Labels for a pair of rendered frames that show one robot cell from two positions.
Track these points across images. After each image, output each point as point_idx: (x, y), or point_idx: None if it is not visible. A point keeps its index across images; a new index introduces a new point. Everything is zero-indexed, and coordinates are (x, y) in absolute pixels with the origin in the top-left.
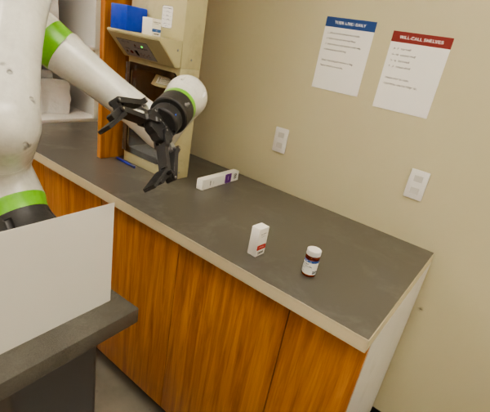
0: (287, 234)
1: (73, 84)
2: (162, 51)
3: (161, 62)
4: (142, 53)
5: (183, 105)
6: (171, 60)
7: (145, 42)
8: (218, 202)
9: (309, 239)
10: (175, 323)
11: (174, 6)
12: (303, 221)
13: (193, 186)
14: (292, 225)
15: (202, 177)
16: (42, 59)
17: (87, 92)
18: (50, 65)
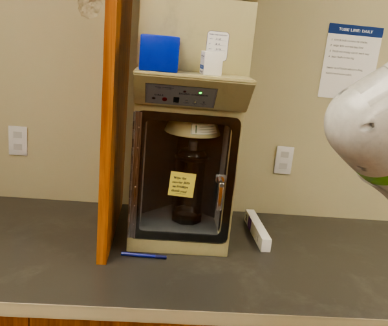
0: None
1: None
2: (244, 96)
3: (221, 108)
4: (189, 99)
5: None
6: (247, 104)
7: (218, 86)
8: (308, 259)
9: None
10: None
11: (231, 33)
12: (376, 241)
13: (255, 251)
14: (384, 251)
15: (263, 236)
16: None
17: None
18: None
